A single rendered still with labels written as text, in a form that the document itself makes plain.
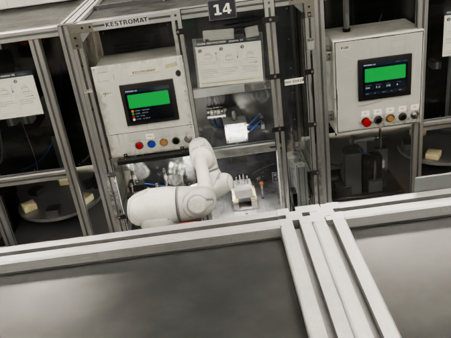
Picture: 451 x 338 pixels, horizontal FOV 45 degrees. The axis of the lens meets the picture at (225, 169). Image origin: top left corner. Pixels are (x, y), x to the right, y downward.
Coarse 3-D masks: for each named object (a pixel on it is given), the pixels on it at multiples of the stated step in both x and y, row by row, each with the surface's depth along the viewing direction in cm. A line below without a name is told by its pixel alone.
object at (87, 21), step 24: (96, 0) 297; (120, 0) 300; (192, 0) 270; (216, 0) 238; (240, 0) 242; (312, 0) 240; (72, 24) 240; (96, 24) 240; (144, 24) 241; (312, 24) 245; (96, 96) 259; (312, 96) 260; (96, 120) 261; (312, 120) 266; (312, 144) 271
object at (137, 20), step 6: (126, 18) 240; (132, 18) 240; (138, 18) 240; (144, 18) 240; (108, 24) 240; (114, 24) 240; (120, 24) 241; (126, 24) 241; (132, 24) 241; (312, 42) 249; (312, 48) 250; (84, 90) 253; (90, 90) 253
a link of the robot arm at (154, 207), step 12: (144, 192) 200; (156, 192) 198; (168, 192) 198; (132, 204) 199; (144, 204) 197; (156, 204) 196; (168, 204) 196; (132, 216) 199; (144, 216) 197; (156, 216) 197; (168, 216) 197; (144, 228) 201
